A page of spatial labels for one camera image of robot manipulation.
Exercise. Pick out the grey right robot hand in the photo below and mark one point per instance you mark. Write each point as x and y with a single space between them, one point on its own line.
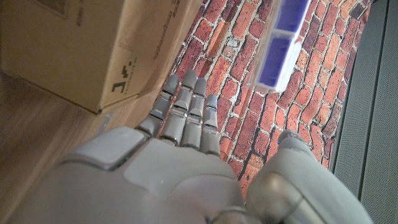
155 186

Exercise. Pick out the brown cardboard packing box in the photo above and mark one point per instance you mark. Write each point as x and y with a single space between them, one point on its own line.
77 46

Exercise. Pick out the red brick printed backdrop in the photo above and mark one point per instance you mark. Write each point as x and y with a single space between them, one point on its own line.
242 124

